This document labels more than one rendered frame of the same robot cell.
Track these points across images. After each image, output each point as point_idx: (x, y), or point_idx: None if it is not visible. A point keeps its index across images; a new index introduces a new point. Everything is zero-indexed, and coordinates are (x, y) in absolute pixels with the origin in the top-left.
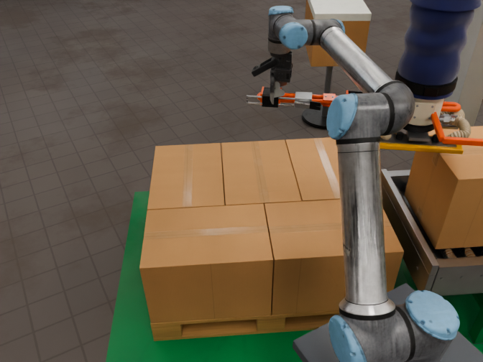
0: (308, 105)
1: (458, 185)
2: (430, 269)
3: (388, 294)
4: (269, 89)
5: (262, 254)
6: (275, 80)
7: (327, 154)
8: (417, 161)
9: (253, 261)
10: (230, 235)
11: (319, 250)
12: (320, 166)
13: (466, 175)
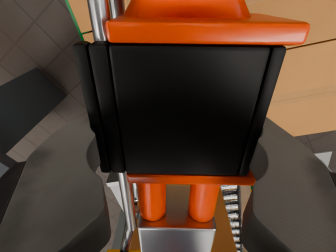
0: (121, 244)
1: None
2: (108, 178)
3: (6, 167)
4: (227, 109)
5: (85, 16)
6: (242, 228)
7: (314, 99)
8: (216, 215)
9: (69, 3)
10: None
11: None
12: (283, 90)
13: None
